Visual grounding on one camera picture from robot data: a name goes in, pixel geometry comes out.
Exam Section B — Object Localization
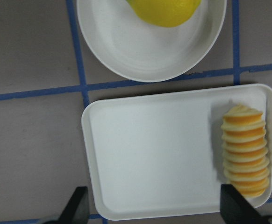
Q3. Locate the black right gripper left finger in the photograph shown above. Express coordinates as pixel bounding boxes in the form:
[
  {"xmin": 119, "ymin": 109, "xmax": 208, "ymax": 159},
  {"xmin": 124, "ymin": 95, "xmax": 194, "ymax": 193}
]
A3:
[{"xmin": 38, "ymin": 186, "xmax": 89, "ymax": 224}]

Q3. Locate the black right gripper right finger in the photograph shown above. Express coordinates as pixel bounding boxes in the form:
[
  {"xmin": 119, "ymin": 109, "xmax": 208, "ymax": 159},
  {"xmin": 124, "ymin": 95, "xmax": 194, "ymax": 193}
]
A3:
[{"xmin": 220, "ymin": 184, "xmax": 272, "ymax": 224}]

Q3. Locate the yellow spiral bread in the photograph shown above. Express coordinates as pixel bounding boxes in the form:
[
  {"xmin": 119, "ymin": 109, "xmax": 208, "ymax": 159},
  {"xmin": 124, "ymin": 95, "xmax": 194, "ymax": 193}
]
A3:
[{"xmin": 221, "ymin": 105, "xmax": 270, "ymax": 198}]

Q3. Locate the white round plate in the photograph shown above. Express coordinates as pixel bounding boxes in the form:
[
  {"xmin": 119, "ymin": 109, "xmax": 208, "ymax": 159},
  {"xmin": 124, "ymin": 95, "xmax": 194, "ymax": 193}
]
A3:
[{"xmin": 77, "ymin": 0, "xmax": 227, "ymax": 82}]

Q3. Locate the white rectangular tray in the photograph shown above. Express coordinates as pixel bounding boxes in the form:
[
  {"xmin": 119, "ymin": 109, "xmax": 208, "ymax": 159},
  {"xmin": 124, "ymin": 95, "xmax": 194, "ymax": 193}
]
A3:
[{"xmin": 81, "ymin": 84, "xmax": 272, "ymax": 221}]

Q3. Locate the yellow lemon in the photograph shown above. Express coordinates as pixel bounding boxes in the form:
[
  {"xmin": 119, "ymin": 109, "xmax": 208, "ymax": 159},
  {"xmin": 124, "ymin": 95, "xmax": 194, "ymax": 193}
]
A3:
[{"xmin": 127, "ymin": 0, "xmax": 201, "ymax": 28}]

